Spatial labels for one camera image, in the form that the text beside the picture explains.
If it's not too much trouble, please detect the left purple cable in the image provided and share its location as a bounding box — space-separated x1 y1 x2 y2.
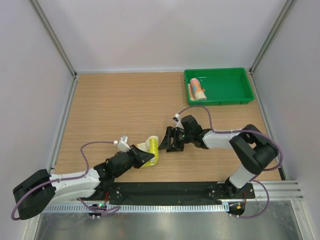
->
11 140 122 221

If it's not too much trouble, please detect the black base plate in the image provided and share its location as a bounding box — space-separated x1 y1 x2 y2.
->
104 181 256 201

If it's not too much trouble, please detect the slotted cable duct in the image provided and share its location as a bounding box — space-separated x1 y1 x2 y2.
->
43 202 229 213

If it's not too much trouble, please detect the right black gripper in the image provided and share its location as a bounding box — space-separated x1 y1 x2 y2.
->
158 125 193 152

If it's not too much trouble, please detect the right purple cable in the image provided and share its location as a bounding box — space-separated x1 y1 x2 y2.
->
172 106 285 220

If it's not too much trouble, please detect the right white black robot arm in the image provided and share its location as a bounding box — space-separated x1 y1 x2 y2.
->
158 124 280 198

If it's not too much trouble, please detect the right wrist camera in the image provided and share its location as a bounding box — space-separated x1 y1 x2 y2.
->
176 115 203 134

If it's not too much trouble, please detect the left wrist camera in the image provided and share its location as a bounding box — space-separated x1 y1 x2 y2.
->
113 135 131 153

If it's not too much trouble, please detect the aluminium frame rail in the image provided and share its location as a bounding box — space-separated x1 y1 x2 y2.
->
252 180 304 201

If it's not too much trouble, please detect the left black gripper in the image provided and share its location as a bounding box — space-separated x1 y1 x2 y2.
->
114 144 154 178

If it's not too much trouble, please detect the purple cable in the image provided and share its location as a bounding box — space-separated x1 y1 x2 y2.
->
172 106 285 220
11 140 122 221

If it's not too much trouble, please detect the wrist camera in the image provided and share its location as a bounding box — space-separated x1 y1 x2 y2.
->
113 135 131 153
176 115 203 134

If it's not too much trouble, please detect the green plastic tray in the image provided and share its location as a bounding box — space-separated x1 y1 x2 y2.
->
184 67 255 106

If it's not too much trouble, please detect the yellow green patterned towel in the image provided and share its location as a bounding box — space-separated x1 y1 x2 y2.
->
136 135 159 168

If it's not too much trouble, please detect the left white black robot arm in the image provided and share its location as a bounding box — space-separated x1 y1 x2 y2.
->
11 145 159 221

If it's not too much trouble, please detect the blue polka dot towel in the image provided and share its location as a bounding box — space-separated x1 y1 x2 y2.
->
187 78 207 101

